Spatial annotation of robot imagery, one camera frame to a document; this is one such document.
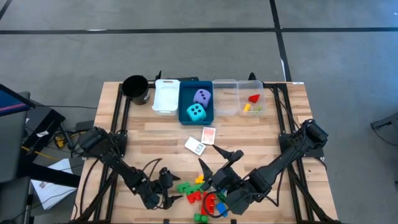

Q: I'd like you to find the yellow cable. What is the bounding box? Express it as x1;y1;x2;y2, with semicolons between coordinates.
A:
21;133;81;161

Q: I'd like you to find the thin black floor cable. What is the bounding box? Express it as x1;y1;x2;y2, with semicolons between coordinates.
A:
34;104;98;110

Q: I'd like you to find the teal foam die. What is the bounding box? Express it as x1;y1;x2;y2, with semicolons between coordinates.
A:
186;103;207;122

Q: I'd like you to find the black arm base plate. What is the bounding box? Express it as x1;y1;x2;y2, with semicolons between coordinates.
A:
83;133;128;158
279;133;325;158

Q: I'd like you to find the black cup with eyes print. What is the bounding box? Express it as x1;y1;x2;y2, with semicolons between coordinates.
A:
121;75;151;106

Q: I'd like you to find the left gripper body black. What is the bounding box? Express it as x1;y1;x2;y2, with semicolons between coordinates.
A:
158;167;175;210

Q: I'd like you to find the red playing card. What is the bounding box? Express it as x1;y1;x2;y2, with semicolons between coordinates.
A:
201;126;216;146

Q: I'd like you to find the clear plastic container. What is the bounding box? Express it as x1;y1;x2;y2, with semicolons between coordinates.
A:
237;80;267;118
212;78;241;118

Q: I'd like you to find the thick black power cable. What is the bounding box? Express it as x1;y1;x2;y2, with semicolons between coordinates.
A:
79;157;102;217

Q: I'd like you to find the long red toy brick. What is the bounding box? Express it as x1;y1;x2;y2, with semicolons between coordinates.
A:
201;192;216;215

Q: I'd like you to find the blue plastic tray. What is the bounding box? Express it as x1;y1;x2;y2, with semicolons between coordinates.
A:
178;80;215;126

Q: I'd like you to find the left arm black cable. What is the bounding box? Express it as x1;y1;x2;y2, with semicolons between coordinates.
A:
141;157;165;189

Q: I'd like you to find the grey computer case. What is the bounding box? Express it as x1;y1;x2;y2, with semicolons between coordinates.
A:
0;91;32;184

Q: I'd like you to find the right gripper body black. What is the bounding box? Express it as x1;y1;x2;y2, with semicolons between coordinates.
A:
201;151;244;190

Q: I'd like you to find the purple foam die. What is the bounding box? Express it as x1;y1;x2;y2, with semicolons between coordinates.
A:
193;88;212;109

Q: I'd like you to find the white plastic bin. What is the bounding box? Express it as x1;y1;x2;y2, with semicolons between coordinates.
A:
151;78;181;116

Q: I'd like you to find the black equipment stand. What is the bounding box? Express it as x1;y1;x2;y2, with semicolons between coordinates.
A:
18;107;81;189

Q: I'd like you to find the blue computer monitor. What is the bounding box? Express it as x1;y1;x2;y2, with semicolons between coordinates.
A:
0;83;36;118

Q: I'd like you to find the black stand with cable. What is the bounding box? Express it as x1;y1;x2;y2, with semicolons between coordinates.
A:
369;111;398;140

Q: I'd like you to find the short red toy brick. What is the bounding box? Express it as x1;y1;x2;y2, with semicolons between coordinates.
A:
187;190;202;204

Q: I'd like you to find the white paper sheet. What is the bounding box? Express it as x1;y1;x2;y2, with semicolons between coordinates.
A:
30;157;78;211

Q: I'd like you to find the white playing card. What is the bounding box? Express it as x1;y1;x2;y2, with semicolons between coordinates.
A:
184;136;206;156

